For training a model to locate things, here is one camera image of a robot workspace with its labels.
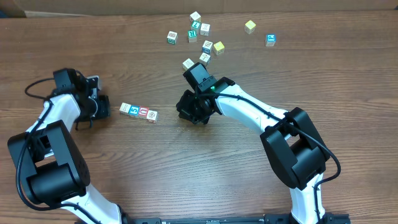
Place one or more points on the top white ball block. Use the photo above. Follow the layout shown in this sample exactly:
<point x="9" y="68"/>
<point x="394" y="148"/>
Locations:
<point x="195" y="16"/>

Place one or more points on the green letter B block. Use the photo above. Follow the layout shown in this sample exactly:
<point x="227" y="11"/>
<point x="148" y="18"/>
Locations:
<point x="172" y="37"/>

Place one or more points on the red letter U block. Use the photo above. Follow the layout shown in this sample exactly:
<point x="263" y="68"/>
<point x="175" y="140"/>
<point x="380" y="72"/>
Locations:
<point x="143" y="111"/>

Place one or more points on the blue sided white block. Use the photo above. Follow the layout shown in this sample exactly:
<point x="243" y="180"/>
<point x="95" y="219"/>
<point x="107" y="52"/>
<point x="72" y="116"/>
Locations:
<point x="207" y="47"/>

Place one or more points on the white butterfly block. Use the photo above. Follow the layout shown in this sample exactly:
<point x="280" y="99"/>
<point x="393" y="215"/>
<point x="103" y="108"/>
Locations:
<point x="125" y="108"/>

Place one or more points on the white umbrella block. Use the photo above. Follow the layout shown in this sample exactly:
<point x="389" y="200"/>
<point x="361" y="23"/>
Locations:
<point x="205" y="29"/>

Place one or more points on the yellow top far block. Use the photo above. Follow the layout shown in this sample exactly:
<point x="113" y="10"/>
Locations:
<point x="249" y="27"/>

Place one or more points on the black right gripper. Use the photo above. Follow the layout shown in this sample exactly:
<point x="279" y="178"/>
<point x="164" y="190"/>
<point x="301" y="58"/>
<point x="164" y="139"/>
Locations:
<point x="184" y="109"/>

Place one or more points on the yellow top centre block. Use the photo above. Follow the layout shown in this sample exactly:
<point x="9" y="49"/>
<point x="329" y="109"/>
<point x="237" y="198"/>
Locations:
<point x="218" y="48"/>

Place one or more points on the white red sided block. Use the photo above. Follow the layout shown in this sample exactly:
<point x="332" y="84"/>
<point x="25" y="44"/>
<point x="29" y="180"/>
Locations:
<point x="152" y="116"/>

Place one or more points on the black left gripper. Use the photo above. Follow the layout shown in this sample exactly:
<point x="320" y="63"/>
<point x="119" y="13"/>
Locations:
<point x="103" y="107"/>

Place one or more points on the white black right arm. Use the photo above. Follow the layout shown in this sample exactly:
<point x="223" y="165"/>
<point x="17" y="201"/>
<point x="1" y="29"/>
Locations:
<point x="293" y="146"/>

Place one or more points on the green letter L block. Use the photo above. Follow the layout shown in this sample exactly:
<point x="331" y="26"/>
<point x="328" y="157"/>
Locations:
<point x="195" y="26"/>

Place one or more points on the green letter R block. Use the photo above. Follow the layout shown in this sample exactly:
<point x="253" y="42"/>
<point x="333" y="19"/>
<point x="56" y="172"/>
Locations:
<point x="192" y="36"/>

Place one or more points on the yellow letter S block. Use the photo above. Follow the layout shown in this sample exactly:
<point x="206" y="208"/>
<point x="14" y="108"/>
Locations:
<point x="188" y="63"/>

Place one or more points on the white blue edged block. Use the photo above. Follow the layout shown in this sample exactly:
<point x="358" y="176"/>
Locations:
<point x="205" y="59"/>

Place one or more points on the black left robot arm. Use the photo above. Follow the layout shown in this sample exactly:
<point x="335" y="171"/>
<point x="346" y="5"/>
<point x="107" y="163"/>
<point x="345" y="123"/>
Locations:
<point x="51" y="172"/>

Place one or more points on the blue letter P block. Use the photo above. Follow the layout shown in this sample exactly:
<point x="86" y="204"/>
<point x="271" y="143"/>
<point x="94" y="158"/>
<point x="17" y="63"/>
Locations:
<point x="270" y="40"/>

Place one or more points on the blue number 5 block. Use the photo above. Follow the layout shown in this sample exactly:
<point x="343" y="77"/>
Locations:
<point x="134" y="111"/>

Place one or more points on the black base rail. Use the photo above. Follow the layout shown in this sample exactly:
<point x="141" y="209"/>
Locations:
<point x="266" y="219"/>

